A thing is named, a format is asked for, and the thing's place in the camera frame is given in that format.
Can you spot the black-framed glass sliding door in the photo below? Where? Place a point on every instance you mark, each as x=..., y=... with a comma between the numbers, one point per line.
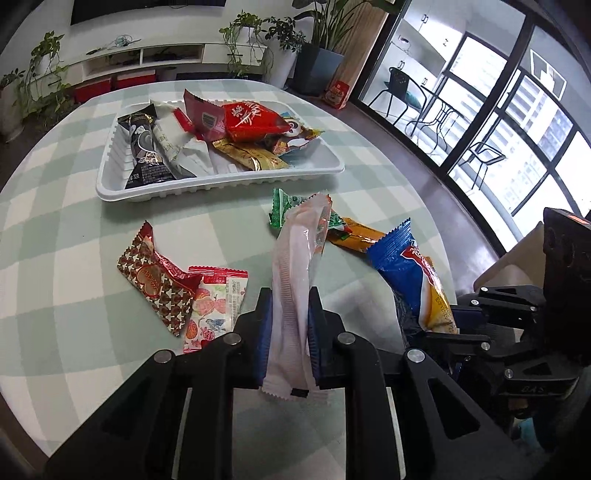
x=485, y=226

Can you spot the trailing ivy plant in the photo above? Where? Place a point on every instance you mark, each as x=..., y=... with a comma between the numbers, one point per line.
x=242, y=27

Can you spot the white plastic tray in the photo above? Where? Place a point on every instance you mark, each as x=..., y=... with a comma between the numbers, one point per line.
x=207, y=187

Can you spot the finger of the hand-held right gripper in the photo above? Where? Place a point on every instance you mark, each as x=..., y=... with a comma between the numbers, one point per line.
x=503, y=300
x=461, y=344

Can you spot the white television cabinet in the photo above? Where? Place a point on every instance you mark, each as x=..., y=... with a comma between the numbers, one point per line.
x=212, y=50

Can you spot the small red and white packet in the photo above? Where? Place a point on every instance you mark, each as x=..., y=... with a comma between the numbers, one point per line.
x=183, y=121

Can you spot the black metal balcony table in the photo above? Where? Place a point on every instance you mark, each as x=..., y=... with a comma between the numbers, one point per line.
x=438, y=110

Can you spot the red storage box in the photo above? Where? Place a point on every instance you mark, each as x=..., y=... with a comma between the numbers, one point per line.
x=135, y=80
x=92, y=90

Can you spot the maroon snack packet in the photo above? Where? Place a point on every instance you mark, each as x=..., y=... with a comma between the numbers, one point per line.
x=205, y=117

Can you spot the blue panda snack packet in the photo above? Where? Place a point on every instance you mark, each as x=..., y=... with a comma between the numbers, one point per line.
x=295, y=134

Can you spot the red gift bag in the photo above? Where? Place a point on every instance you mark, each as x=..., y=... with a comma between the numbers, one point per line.
x=338, y=94

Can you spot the trailing pothos plant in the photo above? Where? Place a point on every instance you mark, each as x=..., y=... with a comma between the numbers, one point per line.
x=46, y=50

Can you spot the small grey pot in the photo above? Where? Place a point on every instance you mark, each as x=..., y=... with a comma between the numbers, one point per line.
x=168, y=74

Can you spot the beige chair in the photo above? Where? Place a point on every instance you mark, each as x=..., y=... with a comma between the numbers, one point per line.
x=512, y=258

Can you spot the pink cartoon snack packet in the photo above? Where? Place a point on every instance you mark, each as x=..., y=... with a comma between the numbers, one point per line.
x=291, y=277

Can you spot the white red-edged long packet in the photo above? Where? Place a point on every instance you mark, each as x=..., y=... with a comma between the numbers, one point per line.
x=173, y=143

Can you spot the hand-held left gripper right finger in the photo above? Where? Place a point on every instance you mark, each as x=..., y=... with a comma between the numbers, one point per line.
x=316, y=332

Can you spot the dark blue packet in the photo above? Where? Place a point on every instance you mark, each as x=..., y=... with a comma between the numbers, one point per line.
x=408, y=318

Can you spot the brown star-patterned packet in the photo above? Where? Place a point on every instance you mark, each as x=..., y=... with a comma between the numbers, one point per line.
x=157, y=281

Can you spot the large red snack packet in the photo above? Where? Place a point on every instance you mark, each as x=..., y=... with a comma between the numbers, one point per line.
x=251, y=121

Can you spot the gold foil packet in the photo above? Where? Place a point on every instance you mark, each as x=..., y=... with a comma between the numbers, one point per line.
x=249, y=157

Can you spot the black television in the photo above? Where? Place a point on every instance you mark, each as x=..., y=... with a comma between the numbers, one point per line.
x=138, y=7

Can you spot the blue and yellow packet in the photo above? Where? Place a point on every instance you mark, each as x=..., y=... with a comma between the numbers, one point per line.
x=401, y=263

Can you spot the black snack packet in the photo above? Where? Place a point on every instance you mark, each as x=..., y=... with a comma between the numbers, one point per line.
x=145, y=157

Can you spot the red and white fruit-print packet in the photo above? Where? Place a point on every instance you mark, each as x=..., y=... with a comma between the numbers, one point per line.
x=212, y=304

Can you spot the orange snack packet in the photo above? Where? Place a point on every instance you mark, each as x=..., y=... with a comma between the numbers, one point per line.
x=358, y=235

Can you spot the plant in tall white pot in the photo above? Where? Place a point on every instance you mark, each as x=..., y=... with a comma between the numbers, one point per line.
x=281, y=64

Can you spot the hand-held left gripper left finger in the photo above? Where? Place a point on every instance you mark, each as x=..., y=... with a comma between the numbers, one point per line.
x=264, y=332

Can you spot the large-leaved plant in grey-blue pot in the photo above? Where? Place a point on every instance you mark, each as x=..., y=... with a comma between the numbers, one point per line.
x=318, y=69

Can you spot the white balcony cabinet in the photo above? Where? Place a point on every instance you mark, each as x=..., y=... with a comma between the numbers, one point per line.
x=425, y=41

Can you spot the green snack packet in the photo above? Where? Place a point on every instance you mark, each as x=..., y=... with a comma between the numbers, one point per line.
x=284, y=207

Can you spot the plant in white ribbed pot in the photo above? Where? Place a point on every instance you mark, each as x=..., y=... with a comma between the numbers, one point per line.
x=9, y=110

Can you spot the green checked tablecloth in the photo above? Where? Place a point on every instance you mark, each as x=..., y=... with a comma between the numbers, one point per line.
x=69, y=258

